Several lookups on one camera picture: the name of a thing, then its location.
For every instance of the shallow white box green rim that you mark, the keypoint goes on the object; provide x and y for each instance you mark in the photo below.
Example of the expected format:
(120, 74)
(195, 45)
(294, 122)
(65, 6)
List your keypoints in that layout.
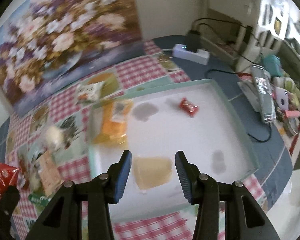
(177, 135)

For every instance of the white lattice chair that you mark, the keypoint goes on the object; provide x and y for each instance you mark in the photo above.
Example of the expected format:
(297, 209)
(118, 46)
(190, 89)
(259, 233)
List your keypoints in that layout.
(242, 60)

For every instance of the black charger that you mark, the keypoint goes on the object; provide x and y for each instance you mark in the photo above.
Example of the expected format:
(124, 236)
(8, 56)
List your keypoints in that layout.
(193, 41)

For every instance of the pink tube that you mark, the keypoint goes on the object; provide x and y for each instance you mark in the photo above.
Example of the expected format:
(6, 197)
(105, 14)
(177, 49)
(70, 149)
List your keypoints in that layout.
(293, 113)

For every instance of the round metal tin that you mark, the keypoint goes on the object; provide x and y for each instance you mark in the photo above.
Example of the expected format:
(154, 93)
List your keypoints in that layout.
(293, 127)

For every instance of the small white snack packet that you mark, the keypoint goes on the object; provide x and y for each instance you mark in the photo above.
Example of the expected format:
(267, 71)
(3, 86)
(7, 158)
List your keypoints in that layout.
(88, 91)

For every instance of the red biscuit packet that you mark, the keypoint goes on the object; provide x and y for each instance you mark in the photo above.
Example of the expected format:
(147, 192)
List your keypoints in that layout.
(2, 177)

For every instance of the purple and white device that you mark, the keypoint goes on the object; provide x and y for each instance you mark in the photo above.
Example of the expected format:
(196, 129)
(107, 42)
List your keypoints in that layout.
(282, 97)

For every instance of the pink checkered patchwork cloth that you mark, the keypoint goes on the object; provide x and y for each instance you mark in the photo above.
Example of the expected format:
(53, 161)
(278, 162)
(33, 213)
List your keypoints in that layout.
(137, 67)

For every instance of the floral painting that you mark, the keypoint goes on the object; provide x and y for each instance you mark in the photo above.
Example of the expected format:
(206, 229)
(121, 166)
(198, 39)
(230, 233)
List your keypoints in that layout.
(60, 35)

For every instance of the clear beige snack packet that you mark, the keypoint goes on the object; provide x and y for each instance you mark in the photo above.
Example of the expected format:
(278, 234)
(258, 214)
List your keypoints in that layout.
(152, 172)

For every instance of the orange snack packet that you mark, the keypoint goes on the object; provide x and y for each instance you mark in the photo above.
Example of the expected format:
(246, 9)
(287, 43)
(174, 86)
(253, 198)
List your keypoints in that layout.
(112, 127)

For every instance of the small red candy packet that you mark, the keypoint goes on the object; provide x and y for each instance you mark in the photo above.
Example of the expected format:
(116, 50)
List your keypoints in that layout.
(188, 106)

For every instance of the white power strip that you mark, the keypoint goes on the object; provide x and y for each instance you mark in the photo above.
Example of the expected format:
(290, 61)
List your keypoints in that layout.
(195, 55)

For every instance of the white round bun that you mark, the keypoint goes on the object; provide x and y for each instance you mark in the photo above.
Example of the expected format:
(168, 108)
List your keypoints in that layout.
(53, 137)

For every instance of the white phone stand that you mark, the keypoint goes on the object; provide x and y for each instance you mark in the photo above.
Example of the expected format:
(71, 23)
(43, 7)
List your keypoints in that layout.
(247, 91)

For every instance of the teal pouch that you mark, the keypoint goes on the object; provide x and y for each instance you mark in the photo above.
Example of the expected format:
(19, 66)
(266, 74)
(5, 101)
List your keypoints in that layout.
(272, 65)

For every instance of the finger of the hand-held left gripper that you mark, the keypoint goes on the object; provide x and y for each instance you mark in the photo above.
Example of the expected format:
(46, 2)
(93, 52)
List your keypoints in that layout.
(5, 210)

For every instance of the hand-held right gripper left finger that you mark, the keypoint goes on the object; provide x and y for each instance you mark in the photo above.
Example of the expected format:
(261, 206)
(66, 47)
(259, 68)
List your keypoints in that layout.
(122, 177)

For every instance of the smartphone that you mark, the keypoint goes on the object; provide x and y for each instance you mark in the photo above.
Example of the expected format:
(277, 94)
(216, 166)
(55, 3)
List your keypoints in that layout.
(263, 97)

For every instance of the brown snack packet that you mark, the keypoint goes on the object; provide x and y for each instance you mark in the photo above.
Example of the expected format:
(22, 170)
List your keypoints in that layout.
(50, 172)

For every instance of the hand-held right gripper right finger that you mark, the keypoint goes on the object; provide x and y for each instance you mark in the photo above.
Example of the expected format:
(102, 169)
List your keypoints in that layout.
(183, 177)

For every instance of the blue cloth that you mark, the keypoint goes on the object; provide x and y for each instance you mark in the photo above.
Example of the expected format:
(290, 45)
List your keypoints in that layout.
(272, 160)

